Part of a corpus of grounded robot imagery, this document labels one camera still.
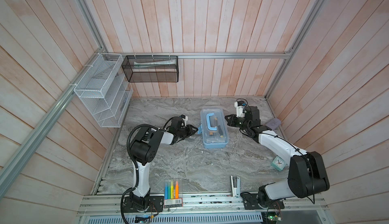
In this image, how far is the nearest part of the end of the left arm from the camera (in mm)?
831

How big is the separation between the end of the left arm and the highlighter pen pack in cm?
22

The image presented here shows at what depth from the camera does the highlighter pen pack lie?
0.73 metres
